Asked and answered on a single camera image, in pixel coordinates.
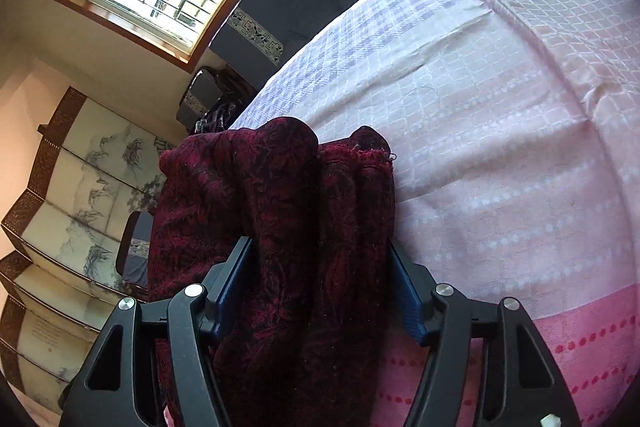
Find dark red floral sweater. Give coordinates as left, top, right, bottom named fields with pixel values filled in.
left=149, top=117, right=395, bottom=426

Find pile of dark clothes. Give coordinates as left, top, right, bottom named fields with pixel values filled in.
left=193, top=70, right=257, bottom=134

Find grey cushioned wooden armchair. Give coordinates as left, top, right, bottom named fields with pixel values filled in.
left=116, top=211, right=153, bottom=300

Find painted folding screen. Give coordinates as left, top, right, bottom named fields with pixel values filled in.
left=1, top=89, right=170, bottom=414

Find pink checked bed cover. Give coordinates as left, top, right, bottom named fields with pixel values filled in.
left=229, top=0, right=639, bottom=426

